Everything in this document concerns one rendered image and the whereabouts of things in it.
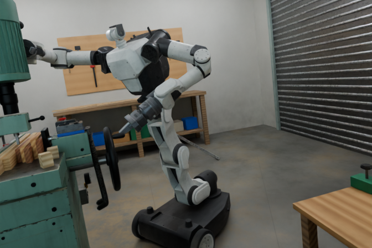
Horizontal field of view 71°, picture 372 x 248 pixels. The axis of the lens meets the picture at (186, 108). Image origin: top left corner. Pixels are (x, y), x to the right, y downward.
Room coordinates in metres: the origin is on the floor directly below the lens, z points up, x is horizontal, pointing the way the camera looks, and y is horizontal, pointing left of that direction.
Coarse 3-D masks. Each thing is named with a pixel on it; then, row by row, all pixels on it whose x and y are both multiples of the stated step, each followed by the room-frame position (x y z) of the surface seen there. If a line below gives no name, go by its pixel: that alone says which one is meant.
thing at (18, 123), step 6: (18, 114) 1.01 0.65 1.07; (24, 114) 1.00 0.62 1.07; (0, 120) 0.97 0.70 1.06; (6, 120) 0.98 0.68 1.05; (12, 120) 0.98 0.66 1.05; (18, 120) 0.99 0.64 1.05; (24, 120) 1.00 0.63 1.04; (0, 126) 0.97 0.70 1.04; (6, 126) 0.98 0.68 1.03; (12, 126) 0.98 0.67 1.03; (18, 126) 0.99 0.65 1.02; (24, 126) 1.00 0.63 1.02; (30, 126) 1.05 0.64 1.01; (0, 132) 0.97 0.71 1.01; (6, 132) 0.97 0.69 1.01; (12, 132) 0.98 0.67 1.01; (18, 132) 0.99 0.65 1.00
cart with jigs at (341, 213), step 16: (352, 176) 1.14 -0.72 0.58; (368, 176) 1.09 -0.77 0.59; (336, 192) 1.10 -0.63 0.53; (352, 192) 1.09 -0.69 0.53; (368, 192) 1.06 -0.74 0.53; (304, 208) 1.01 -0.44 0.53; (320, 208) 0.99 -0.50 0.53; (336, 208) 0.98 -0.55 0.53; (352, 208) 0.97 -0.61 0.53; (368, 208) 0.95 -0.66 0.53; (304, 224) 1.02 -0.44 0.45; (320, 224) 0.91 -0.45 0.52; (336, 224) 0.88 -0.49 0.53; (352, 224) 0.87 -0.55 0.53; (368, 224) 0.86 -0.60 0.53; (304, 240) 1.03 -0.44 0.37; (352, 240) 0.79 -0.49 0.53; (368, 240) 0.78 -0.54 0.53
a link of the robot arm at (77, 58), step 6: (54, 48) 1.60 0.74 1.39; (60, 48) 1.60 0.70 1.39; (66, 54) 1.62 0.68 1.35; (72, 54) 1.62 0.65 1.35; (78, 54) 1.62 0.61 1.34; (84, 54) 1.62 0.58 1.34; (72, 60) 1.62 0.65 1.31; (78, 60) 1.62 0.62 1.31; (84, 60) 1.62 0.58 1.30; (60, 66) 1.59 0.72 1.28; (72, 66) 1.65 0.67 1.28
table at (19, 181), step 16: (64, 160) 0.95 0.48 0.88; (80, 160) 1.00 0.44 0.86; (0, 176) 0.78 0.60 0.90; (16, 176) 0.76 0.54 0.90; (32, 176) 0.76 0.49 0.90; (48, 176) 0.77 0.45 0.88; (64, 176) 0.87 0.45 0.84; (0, 192) 0.72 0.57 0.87; (16, 192) 0.74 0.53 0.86; (32, 192) 0.75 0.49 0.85
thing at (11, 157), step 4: (36, 132) 1.34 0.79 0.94; (24, 140) 1.15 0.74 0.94; (12, 152) 0.93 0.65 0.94; (8, 156) 0.87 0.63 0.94; (12, 156) 0.88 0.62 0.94; (4, 160) 0.84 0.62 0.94; (8, 160) 0.84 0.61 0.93; (12, 160) 0.87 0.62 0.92; (16, 160) 0.91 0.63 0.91; (4, 164) 0.84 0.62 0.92; (8, 164) 0.84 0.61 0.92; (12, 164) 0.86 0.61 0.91; (4, 168) 0.83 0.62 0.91; (8, 168) 0.84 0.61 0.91; (12, 168) 0.85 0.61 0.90
